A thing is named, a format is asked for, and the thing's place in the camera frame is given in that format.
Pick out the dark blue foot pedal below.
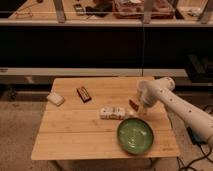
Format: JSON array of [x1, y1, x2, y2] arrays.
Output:
[[187, 127, 205, 144]]

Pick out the wooden folding table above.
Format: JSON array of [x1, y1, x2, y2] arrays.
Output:
[[30, 76, 181, 162]]

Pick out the tray of clutter on shelf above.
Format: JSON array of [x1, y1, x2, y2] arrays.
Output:
[[113, 0, 175, 19]]

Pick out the brown chocolate bar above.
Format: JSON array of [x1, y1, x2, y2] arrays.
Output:
[[77, 87, 92, 103]]

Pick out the black remote on shelf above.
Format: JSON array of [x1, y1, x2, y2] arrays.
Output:
[[73, 4, 85, 16]]

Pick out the eyeglasses on shelf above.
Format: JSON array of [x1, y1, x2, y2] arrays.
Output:
[[15, 12, 33, 19]]

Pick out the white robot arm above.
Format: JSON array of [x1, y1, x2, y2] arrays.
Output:
[[137, 77, 213, 148]]

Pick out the black cable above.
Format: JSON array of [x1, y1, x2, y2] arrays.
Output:
[[176, 143, 213, 171]]

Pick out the green bowl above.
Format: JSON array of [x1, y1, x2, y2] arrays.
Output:
[[117, 118, 154, 155]]

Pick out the white patterned box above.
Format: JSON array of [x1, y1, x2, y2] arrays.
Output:
[[100, 106, 125, 120]]

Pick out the white plastic cup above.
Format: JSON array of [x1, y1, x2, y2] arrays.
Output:
[[136, 80, 147, 101]]

